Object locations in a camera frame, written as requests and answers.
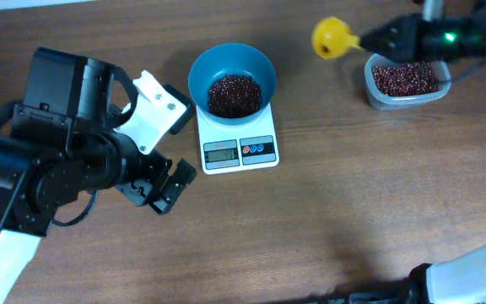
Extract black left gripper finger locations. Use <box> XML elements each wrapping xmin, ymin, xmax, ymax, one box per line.
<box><xmin>163</xmin><ymin>84</ymin><xmax>195</xmax><ymax>135</ymax></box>
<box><xmin>148</xmin><ymin>159</ymin><xmax>197</xmax><ymax>215</ymax></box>

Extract yellow plastic measuring scoop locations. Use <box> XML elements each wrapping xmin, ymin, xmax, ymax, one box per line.
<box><xmin>311</xmin><ymin>17</ymin><xmax>362</xmax><ymax>60</ymax></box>

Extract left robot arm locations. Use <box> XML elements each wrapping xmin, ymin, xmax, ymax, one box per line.
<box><xmin>0</xmin><ymin>47</ymin><xmax>197</xmax><ymax>303</ymax></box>

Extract red beans in bowl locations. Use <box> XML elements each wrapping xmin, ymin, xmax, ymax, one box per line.
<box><xmin>208</xmin><ymin>74</ymin><xmax>262</xmax><ymax>118</ymax></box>

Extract white digital kitchen scale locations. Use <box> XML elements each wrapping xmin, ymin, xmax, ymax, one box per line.
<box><xmin>197</xmin><ymin>106</ymin><xmax>280</xmax><ymax>175</ymax></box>

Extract blue plastic bowl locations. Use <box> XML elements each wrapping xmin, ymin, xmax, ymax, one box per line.
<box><xmin>188</xmin><ymin>43</ymin><xmax>277</xmax><ymax>125</ymax></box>

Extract red adzuki beans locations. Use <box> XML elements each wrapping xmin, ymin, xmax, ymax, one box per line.
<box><xmin>371</xmin><ymin>62</ymin><xmax>439</xmax><ymax>97</ymax></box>

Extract clear plastic container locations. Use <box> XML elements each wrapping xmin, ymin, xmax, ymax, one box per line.
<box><xmin>364</xmin><ymin>54</ymin><xmax>451</xmax><ymax>111</ymax></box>

